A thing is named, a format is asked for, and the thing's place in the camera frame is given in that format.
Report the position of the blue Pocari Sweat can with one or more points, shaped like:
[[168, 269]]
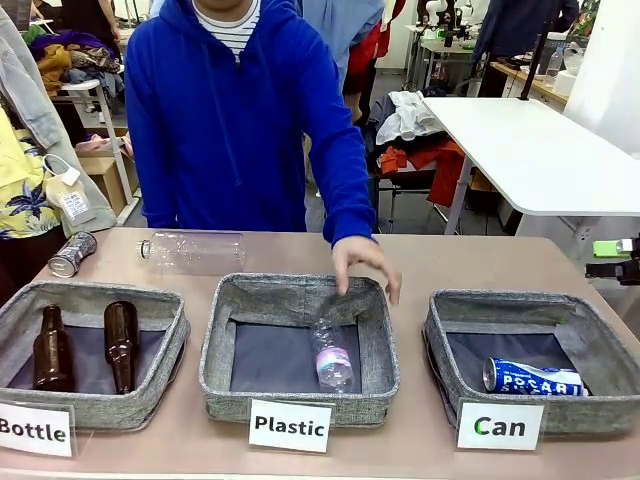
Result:
[[530, 377]]

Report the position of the crushed clear bottle pink label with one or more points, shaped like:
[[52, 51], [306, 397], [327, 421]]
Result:
[[332, 360]]

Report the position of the brown glass beer bottle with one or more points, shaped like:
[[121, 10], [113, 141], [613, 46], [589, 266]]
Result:
[[121, 340], [52, 355]]

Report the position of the person's right forearm blue sleeve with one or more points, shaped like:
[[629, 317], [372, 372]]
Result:
[[157, 185]]

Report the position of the person's left forearm blue sleeve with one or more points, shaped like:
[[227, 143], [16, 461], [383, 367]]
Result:
[[350, 200]]

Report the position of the grey fabric basket can sign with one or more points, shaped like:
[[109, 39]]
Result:
[[600, 330]]

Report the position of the white Can label sign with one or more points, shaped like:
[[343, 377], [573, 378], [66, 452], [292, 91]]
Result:
[[500, 426]]

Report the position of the grey fabric basket plastic sign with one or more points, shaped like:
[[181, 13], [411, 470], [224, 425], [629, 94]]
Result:
[[300, 295]]

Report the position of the grey fabric basket bottle sign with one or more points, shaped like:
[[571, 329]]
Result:
[[125, 410]]

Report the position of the silver patterned drink can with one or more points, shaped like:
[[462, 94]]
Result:
[[72, 255]]

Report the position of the person's left hand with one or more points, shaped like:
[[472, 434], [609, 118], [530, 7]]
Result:
[[362, 262]]

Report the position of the white side table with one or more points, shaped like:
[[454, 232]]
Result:
[[530, 150]]

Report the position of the orange cloth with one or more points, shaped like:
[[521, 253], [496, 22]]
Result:
[[440, 165]]

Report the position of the clear water bottle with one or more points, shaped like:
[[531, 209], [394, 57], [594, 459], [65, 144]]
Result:
[[554, 62]]

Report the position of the black vertical pole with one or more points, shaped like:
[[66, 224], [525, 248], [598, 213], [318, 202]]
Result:
[[534, 50]]

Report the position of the person in dark navy jacket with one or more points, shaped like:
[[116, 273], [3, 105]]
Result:
[[520, 25]]

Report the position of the white cloth pile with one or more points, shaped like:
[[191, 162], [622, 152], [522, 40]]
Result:
[[407, 117]]

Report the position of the person in red jacket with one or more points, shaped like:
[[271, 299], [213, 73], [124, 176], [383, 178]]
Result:
[[367, 55]]

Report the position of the person in light blue jacket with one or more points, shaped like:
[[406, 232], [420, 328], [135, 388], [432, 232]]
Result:
[[345, 30]]

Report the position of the white Plastic label sign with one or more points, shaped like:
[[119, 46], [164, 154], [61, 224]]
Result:
[[290, 426]]

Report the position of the person in blue hoodie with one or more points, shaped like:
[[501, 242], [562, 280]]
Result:
[[225, 125]]

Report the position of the large clear plastic bottle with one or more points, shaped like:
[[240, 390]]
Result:
[[200, 252]]

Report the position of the cardboard box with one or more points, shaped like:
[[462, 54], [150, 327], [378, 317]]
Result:
[[112, 172]]

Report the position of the cream tote bag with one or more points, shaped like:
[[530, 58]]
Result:
[[70, 197]]

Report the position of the colourful clothes pile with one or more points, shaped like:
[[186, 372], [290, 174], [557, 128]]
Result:
[[75, 57]]

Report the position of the grey hanging jacket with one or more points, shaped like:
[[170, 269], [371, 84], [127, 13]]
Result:
[[45, 110]]

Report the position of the person in yellow floral shirt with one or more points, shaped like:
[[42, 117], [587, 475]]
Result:
[[20, 200]]

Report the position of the white Bottle label sign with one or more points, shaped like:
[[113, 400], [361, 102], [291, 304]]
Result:
[[32, 431]]

